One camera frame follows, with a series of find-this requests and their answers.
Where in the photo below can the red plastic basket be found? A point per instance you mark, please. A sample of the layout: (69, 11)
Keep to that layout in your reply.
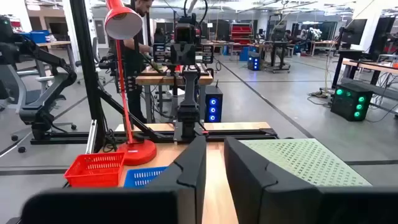
(93, 169)

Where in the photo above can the black computer tower green fans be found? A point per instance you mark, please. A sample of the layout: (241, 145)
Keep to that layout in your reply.
(348, 102)

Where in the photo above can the blue plastic basket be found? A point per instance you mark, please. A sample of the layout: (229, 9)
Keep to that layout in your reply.
(140, 177)

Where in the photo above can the black computer tower blue fans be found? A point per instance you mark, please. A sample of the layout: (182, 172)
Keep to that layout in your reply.
(213, 105)
(254, 62)

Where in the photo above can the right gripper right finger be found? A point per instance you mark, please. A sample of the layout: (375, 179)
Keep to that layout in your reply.
(248, 186)

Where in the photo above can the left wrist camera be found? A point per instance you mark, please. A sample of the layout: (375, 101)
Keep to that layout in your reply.
(185, 31)

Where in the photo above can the black robot workstation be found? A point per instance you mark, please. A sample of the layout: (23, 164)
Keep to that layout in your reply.
(278, 46)

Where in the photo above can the silver aluminium extrusion bar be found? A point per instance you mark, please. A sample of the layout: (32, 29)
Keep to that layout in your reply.
(91, 137)

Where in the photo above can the black computer monitor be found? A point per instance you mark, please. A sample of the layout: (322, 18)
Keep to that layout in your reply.
(354, 31)

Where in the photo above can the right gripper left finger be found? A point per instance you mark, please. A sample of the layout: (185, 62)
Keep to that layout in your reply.
(192, 174)

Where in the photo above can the wooden desk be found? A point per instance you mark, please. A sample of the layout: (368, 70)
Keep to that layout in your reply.
(373, 66)

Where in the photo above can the red storage shelving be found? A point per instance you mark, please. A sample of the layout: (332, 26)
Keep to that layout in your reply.
(241, 31)

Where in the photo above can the blue storage bin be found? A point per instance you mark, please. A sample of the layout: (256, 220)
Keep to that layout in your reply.
(38, 36)

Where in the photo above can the person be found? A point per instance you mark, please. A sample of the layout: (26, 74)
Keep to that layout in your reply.
(133, 62)
(159, 35)
(290, 35)

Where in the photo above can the wooden workbench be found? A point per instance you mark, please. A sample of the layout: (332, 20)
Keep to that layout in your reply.
(155, 80)

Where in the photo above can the grey-legged wooden table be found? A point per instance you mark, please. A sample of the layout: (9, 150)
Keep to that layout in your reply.
(53, 44)

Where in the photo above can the green perforated metal shelf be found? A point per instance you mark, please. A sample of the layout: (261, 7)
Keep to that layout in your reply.
(311, 161)

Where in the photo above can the red desk lamp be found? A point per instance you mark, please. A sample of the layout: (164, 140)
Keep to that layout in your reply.
(136, 152)

